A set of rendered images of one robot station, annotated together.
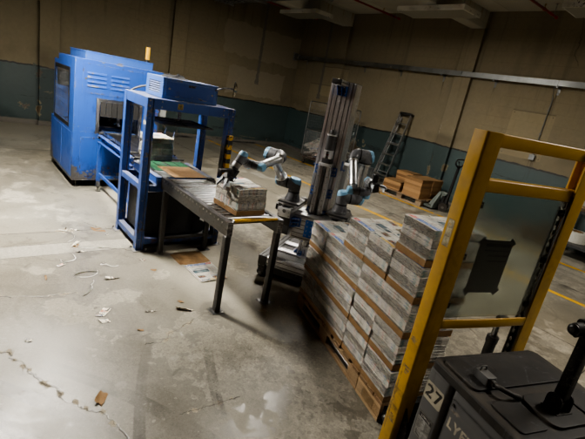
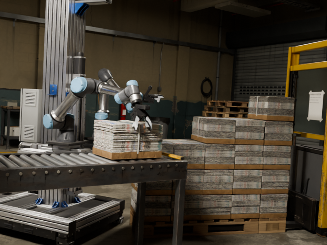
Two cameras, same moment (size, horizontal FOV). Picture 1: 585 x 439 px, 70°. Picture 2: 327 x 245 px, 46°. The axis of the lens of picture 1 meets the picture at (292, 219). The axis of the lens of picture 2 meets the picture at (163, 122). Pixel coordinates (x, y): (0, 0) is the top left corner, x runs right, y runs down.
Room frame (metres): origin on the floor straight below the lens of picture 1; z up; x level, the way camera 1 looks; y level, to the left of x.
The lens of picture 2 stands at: (2.88, 3.03, 1.18)
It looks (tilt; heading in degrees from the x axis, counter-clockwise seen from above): 3 degrees down; 278
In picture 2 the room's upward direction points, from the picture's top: 3 degrees clockwise
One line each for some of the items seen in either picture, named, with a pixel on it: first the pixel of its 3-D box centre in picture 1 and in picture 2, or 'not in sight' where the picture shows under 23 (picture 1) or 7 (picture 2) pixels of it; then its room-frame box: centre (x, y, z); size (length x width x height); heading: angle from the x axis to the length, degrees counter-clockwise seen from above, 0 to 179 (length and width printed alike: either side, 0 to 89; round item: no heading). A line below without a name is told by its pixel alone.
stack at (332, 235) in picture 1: (353, 294); (195, 185); (3.06, -0.59, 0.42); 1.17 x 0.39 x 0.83; 23
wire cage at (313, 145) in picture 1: (329, 137); not in sight; (11.61, -0.54, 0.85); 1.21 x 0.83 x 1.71; 42
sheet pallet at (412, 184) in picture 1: (411, 186); not in sight; (9.66, -2.56, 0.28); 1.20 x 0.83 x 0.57; 42
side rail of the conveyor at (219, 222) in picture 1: (192, 203); (91, 175); (3.58, 0.91, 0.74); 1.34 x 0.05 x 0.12; 42
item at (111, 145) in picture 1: (137, 150); not in sight; (5.36, 2.15, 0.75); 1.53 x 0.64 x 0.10; 42
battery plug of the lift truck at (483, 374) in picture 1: (500, 382); not in sight; (1.61, -1.04, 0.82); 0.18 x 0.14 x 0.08; 23
